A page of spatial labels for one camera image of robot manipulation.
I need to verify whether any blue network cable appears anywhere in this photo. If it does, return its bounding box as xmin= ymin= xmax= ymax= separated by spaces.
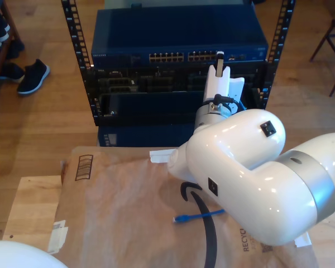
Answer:
xmin=172 ymin=208 xmax=226 ymax=224

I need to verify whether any black rack server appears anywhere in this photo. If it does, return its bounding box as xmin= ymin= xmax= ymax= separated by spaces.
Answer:
xmin=85 ymin=63 xmax=269 ymax=93

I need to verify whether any black rack chassis blue panel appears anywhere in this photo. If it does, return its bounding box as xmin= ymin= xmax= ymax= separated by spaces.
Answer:
xmin=94 ymin=88 xmax=265 ymax=127

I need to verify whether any grey flat device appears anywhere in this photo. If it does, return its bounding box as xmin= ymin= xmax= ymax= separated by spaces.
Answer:
xmin=104 ymin=0 xmax=253 ymax=11

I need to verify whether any dark blue metal case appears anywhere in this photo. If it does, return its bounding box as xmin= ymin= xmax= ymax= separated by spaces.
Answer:
xmin=97 ymin=124 xmax=198 ymax=148

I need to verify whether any brown paper mailer bag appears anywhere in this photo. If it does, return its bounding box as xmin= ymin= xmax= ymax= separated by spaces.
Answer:
xmin=44 ymin=145 xmax=320 ymax=268

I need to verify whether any black sneaker grey sole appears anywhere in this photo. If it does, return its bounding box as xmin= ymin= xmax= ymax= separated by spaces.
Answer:
xmin=17 ymin=58 xmax=51 ymax=95
xmin=0 ymin=61 xmax=25 ymax=84

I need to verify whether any dark plain shoe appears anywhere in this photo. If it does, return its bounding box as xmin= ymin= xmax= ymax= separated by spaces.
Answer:
xmin=6 ymin=39 xmax=26 ymax=60

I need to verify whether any wooden shoe shelf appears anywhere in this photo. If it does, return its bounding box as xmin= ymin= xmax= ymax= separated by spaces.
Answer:
xmin=0 ymin=0 xmax=22 ymax=97

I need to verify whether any black wrist connector cable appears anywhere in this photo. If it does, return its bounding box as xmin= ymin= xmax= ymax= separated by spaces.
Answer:
xmin=209 ymin=94 xmax=241 ymax=115

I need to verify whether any blue network switch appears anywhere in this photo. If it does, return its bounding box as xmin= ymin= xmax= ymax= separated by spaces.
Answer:
xmin=90 ymin=7 xmax=269 ymax=68

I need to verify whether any black rack frame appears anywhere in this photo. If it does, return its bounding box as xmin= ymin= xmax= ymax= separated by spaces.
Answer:
xmin=60 ymin=0 xmax=296 ymax=128

